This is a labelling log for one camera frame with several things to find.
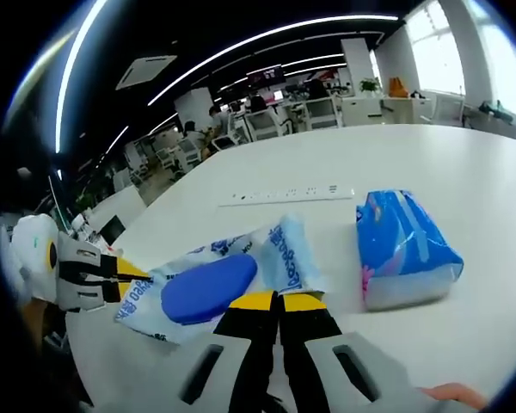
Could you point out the person's right hand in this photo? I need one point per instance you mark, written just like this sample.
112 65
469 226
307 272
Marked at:
456 393

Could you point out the orange bag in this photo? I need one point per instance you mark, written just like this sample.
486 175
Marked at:
398 87

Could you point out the white low cabinet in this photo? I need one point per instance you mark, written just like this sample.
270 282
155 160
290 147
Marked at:
120 206

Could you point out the row of white office chairs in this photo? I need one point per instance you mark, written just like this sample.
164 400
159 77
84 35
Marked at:
322 109

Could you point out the blue-lid wet wipes pack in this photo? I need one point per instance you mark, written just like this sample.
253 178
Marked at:
206 292

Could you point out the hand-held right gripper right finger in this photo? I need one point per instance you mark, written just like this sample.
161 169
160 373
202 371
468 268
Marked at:
301 344

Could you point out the white built-in power strip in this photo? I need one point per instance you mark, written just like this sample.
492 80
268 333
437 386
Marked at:
284 195

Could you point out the teal object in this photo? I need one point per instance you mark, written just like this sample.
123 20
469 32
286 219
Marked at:
496 111

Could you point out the ceiling air conditioner vent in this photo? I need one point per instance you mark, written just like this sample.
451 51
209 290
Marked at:
146 72

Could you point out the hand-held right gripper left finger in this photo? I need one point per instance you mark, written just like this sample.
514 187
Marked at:
253 344

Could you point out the potted green plant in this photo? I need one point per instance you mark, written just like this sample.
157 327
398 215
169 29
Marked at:
85 201
370 85

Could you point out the straight ceiling light strip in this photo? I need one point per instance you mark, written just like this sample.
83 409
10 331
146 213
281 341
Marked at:
71 64

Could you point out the blue tissue pack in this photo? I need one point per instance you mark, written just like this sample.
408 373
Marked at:
404 249

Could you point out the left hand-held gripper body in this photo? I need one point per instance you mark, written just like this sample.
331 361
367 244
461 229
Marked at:
32 258

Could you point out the long curved ceiling light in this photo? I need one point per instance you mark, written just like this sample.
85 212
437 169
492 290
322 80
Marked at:
284 29

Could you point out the hanging display screen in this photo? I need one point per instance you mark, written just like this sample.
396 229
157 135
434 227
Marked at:
265 74

